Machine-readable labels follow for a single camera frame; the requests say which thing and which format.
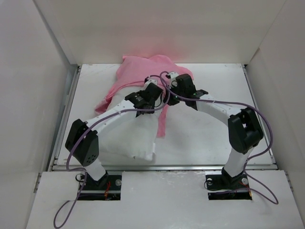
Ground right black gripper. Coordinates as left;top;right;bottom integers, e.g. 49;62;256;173
163;83;186;106

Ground pink pillowcase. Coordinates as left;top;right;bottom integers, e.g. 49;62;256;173
94;55;193;138

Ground white pillow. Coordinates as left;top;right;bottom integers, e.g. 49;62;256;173
94;89;167;162

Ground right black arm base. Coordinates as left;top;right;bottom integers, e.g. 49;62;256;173
205;174;249;191

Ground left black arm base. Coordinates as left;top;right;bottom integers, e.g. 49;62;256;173
83;174;122;191

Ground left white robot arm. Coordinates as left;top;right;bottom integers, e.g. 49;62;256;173
65;83;163;189

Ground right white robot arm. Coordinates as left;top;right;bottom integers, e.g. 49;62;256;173
166;72;264;190

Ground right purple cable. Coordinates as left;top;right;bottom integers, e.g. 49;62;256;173
160;70;279;205

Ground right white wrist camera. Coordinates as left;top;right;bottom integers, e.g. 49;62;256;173
166;72;179;88

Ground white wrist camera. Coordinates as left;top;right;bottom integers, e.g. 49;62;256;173
144;77;158;87
166;72;179;88

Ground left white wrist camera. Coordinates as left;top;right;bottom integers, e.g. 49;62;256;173
144;77;158;87

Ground front aluminium rail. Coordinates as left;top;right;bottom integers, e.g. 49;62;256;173
51;164;279;172

